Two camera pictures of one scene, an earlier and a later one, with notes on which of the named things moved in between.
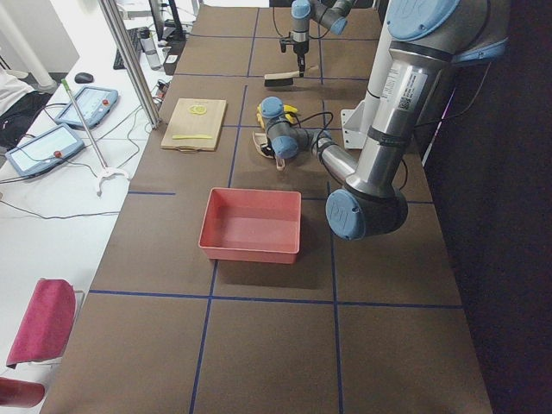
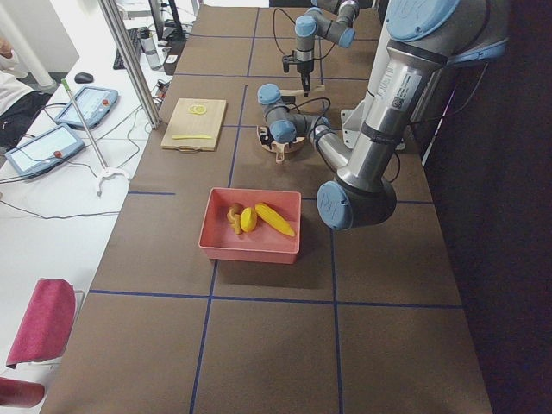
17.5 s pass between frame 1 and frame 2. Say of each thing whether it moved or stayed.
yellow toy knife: stayed
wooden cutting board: stayed
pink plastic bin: stayed
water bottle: stayed
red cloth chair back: stayed
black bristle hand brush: moved
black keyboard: stayed
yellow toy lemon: moved
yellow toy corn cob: moved
